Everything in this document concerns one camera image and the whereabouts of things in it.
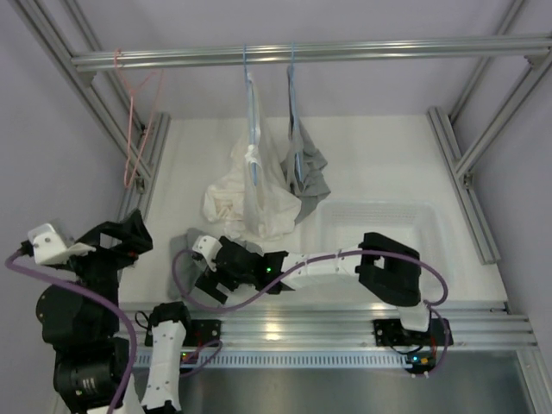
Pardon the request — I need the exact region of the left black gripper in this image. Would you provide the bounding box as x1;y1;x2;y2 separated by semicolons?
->
56;208;150;336

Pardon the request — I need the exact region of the pink wire hanger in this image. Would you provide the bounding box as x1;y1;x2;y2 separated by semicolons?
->
113;47;166;189

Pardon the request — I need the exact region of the white tank top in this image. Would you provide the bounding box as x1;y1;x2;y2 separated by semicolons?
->
203;83;301;240

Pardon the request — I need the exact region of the blue wire hanger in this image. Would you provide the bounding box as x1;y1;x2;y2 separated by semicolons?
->
287;42;304;183
242;44;260;186

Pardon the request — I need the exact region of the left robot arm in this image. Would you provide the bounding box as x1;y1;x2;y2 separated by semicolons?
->
28;210;195;413

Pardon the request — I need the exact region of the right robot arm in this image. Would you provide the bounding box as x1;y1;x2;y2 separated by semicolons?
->
192;232;449;342

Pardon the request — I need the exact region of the dark grey tank top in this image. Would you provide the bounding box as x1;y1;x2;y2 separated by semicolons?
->
279;64;332;226

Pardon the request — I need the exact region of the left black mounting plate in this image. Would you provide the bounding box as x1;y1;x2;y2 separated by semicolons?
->
185;319;223;347

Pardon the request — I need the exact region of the black mounting plate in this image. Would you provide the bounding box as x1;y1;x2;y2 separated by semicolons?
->
185;319;223;347
373;319;413;348

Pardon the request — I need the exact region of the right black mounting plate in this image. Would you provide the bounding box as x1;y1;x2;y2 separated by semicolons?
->
373;319;413;348

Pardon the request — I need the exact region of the white plastic basket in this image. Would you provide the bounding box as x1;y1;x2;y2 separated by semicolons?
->
300;199;456;304

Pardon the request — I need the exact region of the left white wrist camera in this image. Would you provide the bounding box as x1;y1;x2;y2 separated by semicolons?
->
20;219;97;266

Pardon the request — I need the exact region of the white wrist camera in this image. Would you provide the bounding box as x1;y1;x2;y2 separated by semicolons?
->
192;235;223;272
20;219;97;266

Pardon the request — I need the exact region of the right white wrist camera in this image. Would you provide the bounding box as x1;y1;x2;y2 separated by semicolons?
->
192;235;223;272

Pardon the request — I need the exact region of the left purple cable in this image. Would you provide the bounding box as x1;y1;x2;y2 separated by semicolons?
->
4;248;223;414

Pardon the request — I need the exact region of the white slotted cable duct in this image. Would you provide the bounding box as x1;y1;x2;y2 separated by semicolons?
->
129;349;436;370

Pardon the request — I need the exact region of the aluminium hanging rail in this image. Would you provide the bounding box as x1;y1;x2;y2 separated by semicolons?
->
71;34;551;73

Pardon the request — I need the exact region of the aluminium frame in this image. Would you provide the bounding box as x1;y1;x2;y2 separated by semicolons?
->
0;0;552;414

